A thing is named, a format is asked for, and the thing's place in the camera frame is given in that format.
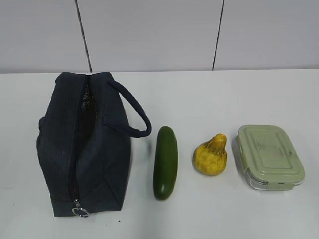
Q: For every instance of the yellow pear-shaped gourd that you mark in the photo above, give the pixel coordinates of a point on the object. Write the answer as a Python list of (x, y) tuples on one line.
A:
[(210, 157)]

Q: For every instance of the green cucumber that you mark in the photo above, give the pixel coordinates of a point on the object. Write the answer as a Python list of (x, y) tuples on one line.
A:
[(166, 163)]

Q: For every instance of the dark blue lunch bag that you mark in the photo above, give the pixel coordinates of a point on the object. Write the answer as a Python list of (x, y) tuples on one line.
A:
[(84, 143)]

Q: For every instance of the green lid glass container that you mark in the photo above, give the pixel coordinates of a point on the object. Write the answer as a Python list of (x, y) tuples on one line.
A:
[(268, 158)]

